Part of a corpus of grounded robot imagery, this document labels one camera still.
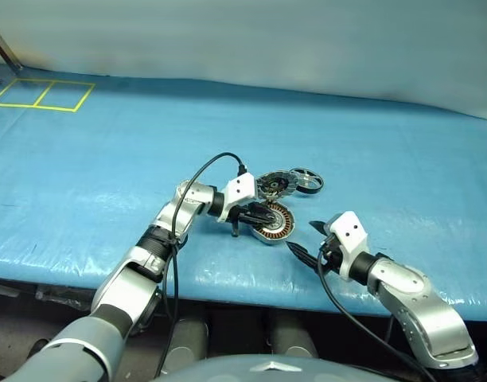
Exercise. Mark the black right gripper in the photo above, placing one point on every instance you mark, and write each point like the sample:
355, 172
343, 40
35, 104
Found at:
330, 256

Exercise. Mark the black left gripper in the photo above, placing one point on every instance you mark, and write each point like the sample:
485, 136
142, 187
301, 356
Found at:
238, 215

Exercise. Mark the silver motor housing copper windings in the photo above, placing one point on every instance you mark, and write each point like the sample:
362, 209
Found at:
283, 231

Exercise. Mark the silver round motor lid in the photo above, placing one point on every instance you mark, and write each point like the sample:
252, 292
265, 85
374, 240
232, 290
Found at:
285, 177

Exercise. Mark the black spoked rotor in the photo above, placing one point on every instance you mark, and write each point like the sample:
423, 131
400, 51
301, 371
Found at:
306, 178

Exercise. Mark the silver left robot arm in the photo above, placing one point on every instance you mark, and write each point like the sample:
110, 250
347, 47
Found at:
180, 215

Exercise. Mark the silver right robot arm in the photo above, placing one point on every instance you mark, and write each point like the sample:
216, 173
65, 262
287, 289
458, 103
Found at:
410, 290

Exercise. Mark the grey rounded cylinder shape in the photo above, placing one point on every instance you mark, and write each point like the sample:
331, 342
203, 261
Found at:
188, 338
291, 336

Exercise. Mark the grey robot torso shell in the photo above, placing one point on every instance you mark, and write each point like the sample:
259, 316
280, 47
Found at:
267, 370

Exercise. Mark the yellow tape grid marking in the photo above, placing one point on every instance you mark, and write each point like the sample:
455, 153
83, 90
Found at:
84, 98

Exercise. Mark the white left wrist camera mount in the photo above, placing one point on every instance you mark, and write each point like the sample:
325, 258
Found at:
239, 189

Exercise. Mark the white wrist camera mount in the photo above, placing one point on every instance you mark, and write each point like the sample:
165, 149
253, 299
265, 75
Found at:
239, 189
349, 232

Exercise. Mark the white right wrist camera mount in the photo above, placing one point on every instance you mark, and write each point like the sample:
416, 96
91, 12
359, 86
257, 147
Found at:
349, 232

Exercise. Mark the grey metal post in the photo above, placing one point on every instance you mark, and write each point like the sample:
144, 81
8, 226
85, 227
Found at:
2, 45

